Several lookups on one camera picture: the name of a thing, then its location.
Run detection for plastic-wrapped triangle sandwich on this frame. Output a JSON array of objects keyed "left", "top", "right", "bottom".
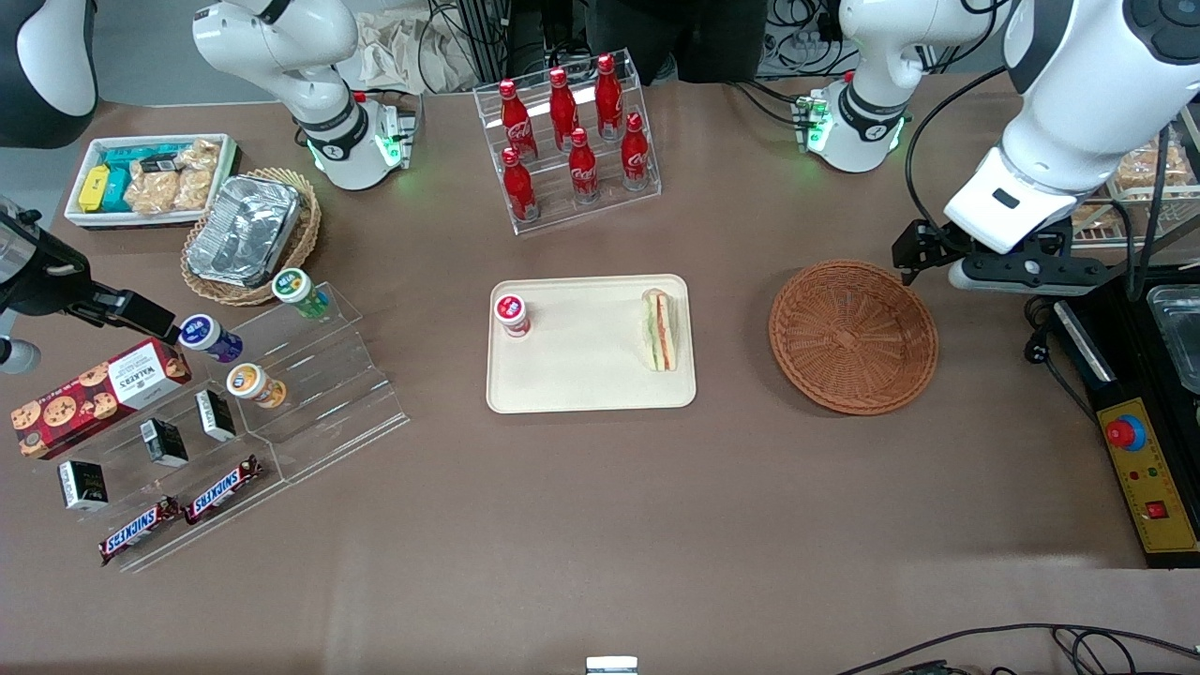
[{"left": 640, "top": 289, "right": 678, "bottom": 372}]

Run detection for light wicker basket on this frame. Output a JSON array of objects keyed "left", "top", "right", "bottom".
[{"left": 181, "top": 168, "right": 323, "bottom": 308}]

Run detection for green-lit arm base connector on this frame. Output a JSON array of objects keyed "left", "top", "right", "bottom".
[
  {"left": 373, "top": 97, "right": 419, "bottom": 172},
  {"left": 793, "top": 92, "right": 837, "bottom": 154}
]

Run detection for purple-label white-cap bottle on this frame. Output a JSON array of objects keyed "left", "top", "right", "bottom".
[{"left": 178, "top": 314, "right": 245, "bottom": 365}]

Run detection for black loose cables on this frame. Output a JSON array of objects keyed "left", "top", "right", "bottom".
[{"left": 834, "top": 622, "right": 1200, "bottom": 675}]

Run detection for white plastic bin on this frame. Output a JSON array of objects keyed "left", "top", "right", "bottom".
[{"left": 64, "top": 133, "right": 240, "bottom": 231}]

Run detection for Walkers red shortbread box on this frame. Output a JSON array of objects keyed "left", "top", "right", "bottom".
[{"left": 11, "top": 337, "right": 192, "bottom": 460}]

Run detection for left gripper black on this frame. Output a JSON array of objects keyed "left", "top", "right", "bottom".
[{"left": 891, "top": 218, "right": 1114, "bottom": 289}]

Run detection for shiny metal pan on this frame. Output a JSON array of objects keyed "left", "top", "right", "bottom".
[{"left": 1146, "top": 284, "right": 1200, "bottom": 395}]

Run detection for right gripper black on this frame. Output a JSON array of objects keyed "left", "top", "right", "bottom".
[{"left": 0, "top": 212, "right": 182, "bottom": 346}]

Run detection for black appliance housing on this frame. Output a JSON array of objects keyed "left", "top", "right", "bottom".
[{"left": 1050, "top": 272, "right": 1200, "bottom": 570}]

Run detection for black background cable bundle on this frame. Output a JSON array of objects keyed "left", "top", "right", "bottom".
[{"left": 417, "top": 0, "right": 531, "bottom": 90}]

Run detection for black plug cable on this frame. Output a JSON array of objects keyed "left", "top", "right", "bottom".
[{"left": 1022, "top": 298, "right": 1103, "bottom": 428}]

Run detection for clear acrylic stepped snack stand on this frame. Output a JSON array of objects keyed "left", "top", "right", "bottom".
[{"left": 19, "top": 281, "right": 411, "bottom": 575}]

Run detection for bread loaf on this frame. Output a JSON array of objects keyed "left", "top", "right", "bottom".
[{"left": 1114, "top": 139, "right": 1193, "bottom": 190}]

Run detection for orange-label white-cap bottle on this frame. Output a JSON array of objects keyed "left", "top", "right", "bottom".
[{"left": 226, "top": 363, "right": 287, "bottom": 410}]

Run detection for Snickers chocolate bar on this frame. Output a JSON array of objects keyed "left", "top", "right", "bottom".
[
  {"left": 98, "top": 497, "right": 184, "bottom": 566},
  {"left": 184, "top": 455, "right": 263, "bottom": 526}
]

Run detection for yellow snack box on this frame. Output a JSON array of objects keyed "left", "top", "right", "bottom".
[{"left": 78, "top": 165, "right": 112, "bottom": 213}]

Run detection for dark bulky background object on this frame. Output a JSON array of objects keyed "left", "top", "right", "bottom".
[{"left": 583, "top": 0, "right": 772, "bottom": 85}]

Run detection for red-label white-cap bottle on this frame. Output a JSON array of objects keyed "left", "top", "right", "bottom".
[{"left": 494, "top": 293, "right": 532, "bottom": 338}]

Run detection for clear acrylic bottle stand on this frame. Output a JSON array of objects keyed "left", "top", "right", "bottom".
[{"left": 473, "top": 49, "right": 662, "bottom": 235}]

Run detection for cream plastic tray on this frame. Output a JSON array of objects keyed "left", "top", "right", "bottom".
[{"left": 486, "top": 274, "right": 698, "bottom": 414}]

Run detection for small black carton box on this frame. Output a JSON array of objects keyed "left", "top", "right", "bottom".
[
  {"left": 195, "top": 389, "right": 237, "bottom": 443},
  {"left": 59, "top": 459, "right": 109, "bottom": 512},
  {"left": 140, "top": 418, "right": 189, "bottom": 469}
]

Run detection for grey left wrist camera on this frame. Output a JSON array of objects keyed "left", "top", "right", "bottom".
[{"left": 949, "top": 251, "right": 1070, "bottom": 294}]

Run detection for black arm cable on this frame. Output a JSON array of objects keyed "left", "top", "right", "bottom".
[{"left": 903, "top": 66, "right": 1012, "bottom": 247}]

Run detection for brown wicker basket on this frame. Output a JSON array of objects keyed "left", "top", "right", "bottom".
[{"left": 769, "top": 260, "right": 939, "bottom": 416}]

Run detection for crumpled beige bag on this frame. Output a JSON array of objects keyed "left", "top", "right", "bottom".
[{"left": 354, "top": 7, "right": 474, "bottom": 95}]

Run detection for yellow emergency stop panel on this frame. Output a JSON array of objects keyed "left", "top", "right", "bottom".
[{"left": 1095, "top": 397, "right": 1200, "bottom": 556}]

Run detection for red Coca-Cola bottle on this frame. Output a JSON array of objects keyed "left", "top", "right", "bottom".
[
  {"left": 502, "top": 147, "right": 540, "bottom": 223},
  {"left": 595, "top": 53, "right": 624, "bottom": 140},
  {"left": 548, "top": 67, "right": 579, "bottom": 151},
  {"left": 621, "top": 112, "right": 652, "bottom": 191},
  {"left": 568, "top": 127, "right": 599, "bottom": 203},
  {"left": 499, "top": 79, "right": 537, "bottom": 160}
]

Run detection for stacked aluminium foil trays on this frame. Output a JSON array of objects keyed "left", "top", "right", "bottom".
[{"left": 186, "top": 174, "right": 303, "bottom": 289}]

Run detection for clear cracker packet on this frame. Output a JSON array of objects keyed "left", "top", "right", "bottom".
[
  {"left": 173, "top": 139, "right": 222, "bottom": 211},
  {"left": 125, "top": 159, "right": 181, "bottom": 216}
]

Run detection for green-label white-cap bottle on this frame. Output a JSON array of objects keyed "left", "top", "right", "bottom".
[{"left": 272, "top": 268, "right": 331, "bottom": 320}]

